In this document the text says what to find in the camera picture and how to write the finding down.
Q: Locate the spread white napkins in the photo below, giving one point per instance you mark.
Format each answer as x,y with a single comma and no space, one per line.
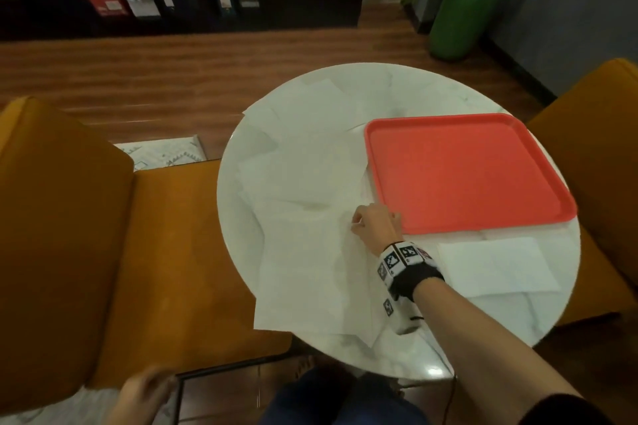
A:
299,165

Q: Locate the black right wristband with markers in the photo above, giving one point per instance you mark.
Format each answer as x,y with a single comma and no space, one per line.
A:
413,280

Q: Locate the person's right hand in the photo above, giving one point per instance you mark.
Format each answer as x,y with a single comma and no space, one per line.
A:
379,230

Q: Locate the person's black right sleeve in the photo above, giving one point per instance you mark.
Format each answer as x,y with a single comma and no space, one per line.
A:
563,412

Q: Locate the green plant pot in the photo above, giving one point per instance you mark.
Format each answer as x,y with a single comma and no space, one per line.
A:
463,26

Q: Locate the white booklet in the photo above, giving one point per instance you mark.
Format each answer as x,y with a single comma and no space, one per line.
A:
144,9

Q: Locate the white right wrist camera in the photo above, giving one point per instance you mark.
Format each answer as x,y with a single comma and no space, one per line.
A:
401,317

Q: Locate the white paper napkin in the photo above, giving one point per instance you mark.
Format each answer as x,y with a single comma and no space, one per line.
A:
309,280

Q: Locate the person's left hand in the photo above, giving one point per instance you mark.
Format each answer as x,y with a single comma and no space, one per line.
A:
142,397

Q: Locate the person's blue jeans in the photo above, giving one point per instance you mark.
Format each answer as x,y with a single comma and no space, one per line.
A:
339,405

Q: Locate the person's right forearm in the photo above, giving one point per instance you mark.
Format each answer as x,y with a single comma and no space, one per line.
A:
478,355

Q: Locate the mustard yellow upholstered chair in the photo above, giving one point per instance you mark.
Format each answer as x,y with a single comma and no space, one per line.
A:
60,240
598,151

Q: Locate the person's left foot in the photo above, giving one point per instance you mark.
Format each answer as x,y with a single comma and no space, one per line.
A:
303,367

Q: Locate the pale patterned rug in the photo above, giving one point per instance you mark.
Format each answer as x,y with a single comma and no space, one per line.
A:
164,151

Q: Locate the orange plastic tray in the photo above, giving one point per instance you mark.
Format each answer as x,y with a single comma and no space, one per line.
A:
468,170

